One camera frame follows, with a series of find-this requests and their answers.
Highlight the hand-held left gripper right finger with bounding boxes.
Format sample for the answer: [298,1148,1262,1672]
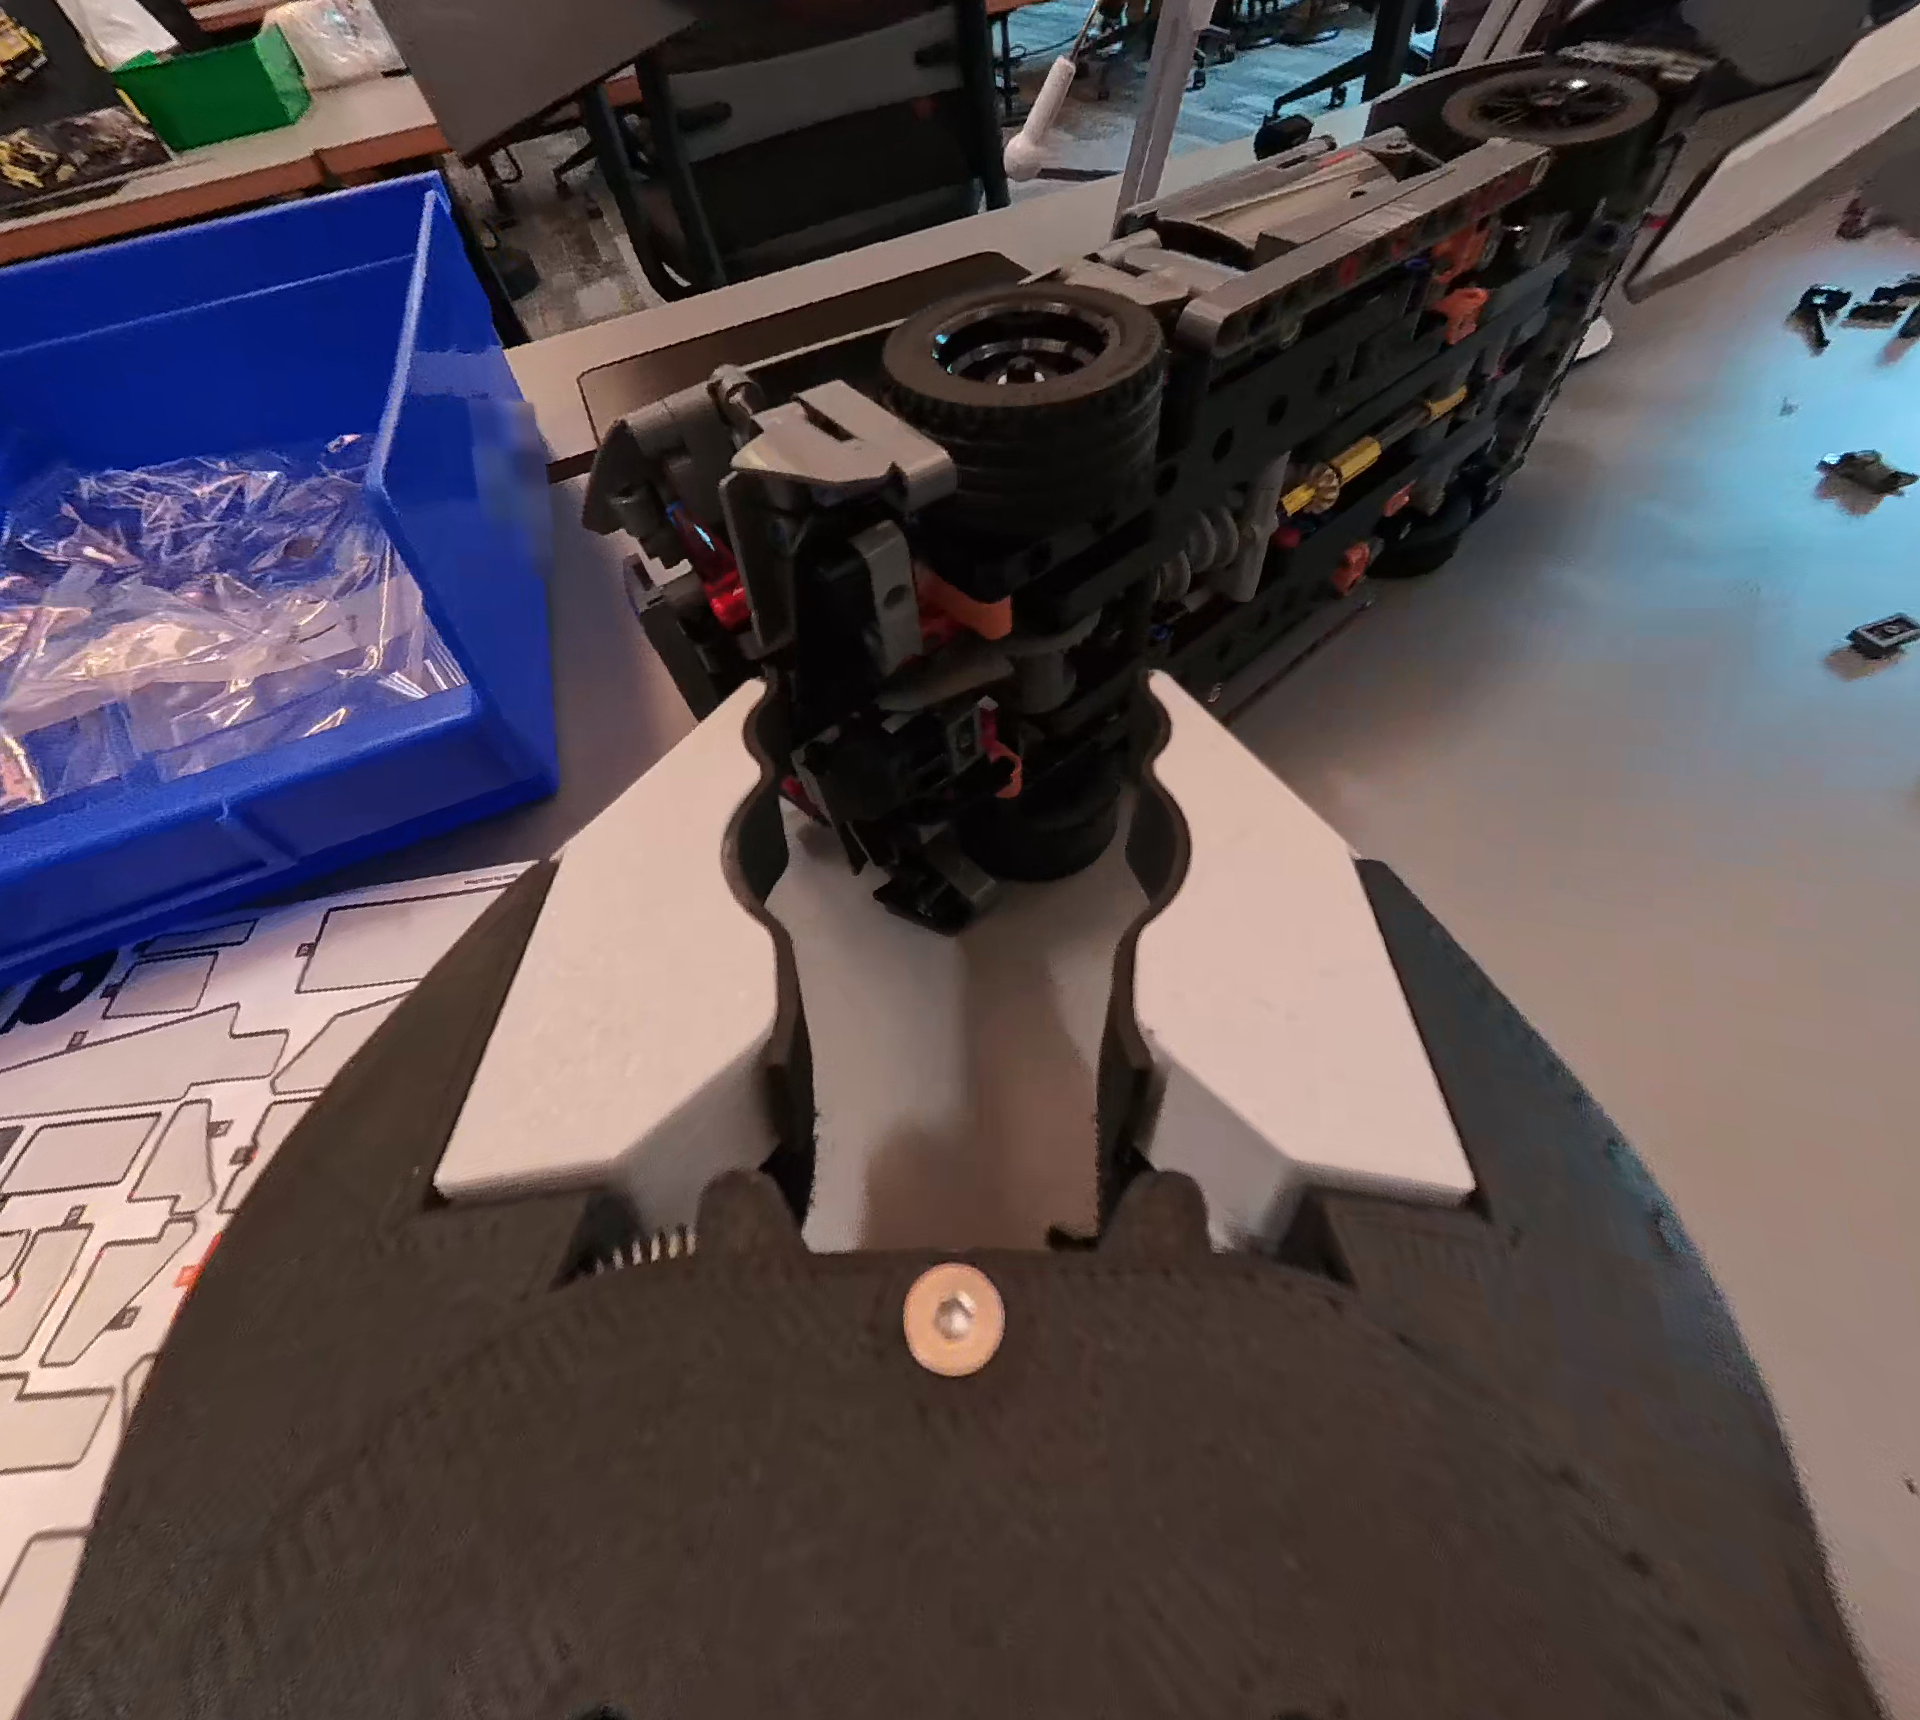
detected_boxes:
[1101,674,1478,1256]

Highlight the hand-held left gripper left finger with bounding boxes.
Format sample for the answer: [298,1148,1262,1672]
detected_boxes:
[431,678,818,1212]

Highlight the grey toy car model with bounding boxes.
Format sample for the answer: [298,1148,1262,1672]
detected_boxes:
[583,47,1719,938]

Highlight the black toy wheel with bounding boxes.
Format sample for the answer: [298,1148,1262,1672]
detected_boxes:
[881,284,1170,538]

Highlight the dark toy axle assembly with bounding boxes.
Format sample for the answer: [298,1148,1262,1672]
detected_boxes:
[1787,278,1920,349]

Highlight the white sticker sheet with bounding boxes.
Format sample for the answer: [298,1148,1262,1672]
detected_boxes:
[0,857,542,1664]

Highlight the blue plastic bin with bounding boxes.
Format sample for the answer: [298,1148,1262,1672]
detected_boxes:
[0,171,561,989]

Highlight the white book stand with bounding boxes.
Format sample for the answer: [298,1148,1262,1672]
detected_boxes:
[922,0,1802,361]

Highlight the clear bags of toy parts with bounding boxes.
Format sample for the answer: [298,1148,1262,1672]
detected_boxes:
[0,438,468,809]

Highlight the black office chair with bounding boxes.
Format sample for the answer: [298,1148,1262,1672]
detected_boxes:
[576,0,1013,304]

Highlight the green plastic box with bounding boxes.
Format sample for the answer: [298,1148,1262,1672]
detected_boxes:
[112,27,315,153]

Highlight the crumpled clear bag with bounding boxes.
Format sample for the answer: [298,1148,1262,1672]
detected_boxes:
[263,0,409,86]

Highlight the black box yellow car print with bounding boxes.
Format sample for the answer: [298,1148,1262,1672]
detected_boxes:
[0,0,175,222]

